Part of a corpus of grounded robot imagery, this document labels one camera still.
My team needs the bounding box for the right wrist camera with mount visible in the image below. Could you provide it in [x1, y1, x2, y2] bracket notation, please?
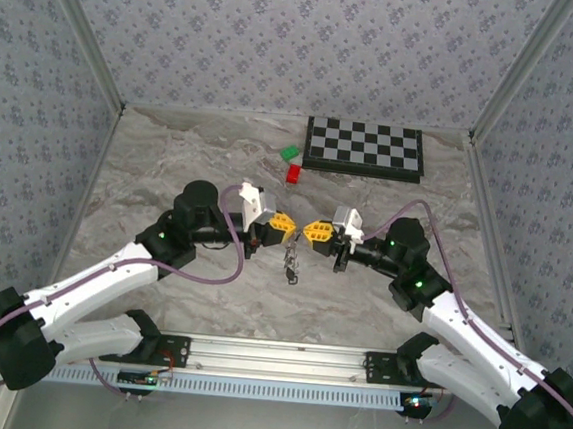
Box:
[331, 205, 367, 246]

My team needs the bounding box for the slotted pale cable duct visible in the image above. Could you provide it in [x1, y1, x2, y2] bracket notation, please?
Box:
[43, 359, 403, 412]

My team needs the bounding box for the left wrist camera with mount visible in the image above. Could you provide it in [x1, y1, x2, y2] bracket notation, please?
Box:
[234, 181, 279, 231]

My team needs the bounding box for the small circuit board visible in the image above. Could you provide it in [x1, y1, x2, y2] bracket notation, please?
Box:
[115, 367, 173, 391]
[398, 390, 445, 420]

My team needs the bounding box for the small green toy brick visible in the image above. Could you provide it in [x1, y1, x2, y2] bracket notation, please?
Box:
[278, 144, 303, 164]

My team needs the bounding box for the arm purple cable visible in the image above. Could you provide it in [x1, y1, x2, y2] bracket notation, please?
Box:
[345, 194, 573, 429]
[0, 162, 253, 411]

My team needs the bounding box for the black grey chessboard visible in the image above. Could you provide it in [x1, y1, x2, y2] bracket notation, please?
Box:
[300, 115, 431, 185]

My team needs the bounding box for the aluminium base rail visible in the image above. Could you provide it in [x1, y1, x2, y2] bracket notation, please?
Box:
[92, 323, 456, 396]

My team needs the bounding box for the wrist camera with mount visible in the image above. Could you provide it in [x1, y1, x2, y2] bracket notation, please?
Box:
[331, 205, 367, 246]
[234, 181, 279, 231]

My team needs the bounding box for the aluminium corner post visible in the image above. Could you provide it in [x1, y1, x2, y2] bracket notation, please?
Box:
[468, 0, 573, 150]
[24, 0, 136, 111]

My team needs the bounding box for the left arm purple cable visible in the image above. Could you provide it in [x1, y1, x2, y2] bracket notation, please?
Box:
[0, 162, 253, 411]

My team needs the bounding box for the aluminium table edge rail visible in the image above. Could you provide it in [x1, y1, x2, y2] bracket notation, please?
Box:
[448, 137, 531, 346]
[51, 102, 126, 300]

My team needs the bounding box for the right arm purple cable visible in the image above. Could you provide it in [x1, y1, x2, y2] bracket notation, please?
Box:
[345, 194, 573, 429]

